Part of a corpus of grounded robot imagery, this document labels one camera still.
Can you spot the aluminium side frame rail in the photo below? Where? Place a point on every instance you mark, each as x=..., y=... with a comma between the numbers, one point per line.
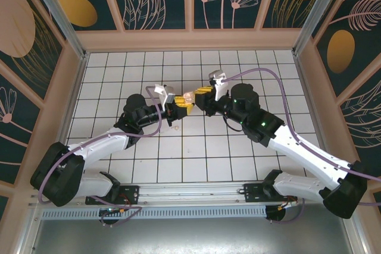
x=28, y=236
x=354, y=233

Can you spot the grey metal sheet panel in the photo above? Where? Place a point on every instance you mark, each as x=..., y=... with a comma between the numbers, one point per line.
x=190, y=236

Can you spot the beige earbud charging case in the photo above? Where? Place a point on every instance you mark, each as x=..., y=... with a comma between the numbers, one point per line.
x=188, y=97

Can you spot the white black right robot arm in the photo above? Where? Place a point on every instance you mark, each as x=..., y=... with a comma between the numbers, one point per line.
x=303, y=150

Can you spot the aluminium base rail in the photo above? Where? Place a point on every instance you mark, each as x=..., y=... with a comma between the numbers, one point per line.
x=190, y=194

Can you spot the aluminium corner post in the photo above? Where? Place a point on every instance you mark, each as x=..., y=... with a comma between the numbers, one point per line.
x=319, y=13
x=63, y=19

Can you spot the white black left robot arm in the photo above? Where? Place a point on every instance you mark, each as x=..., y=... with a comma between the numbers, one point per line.
x=101, y=144

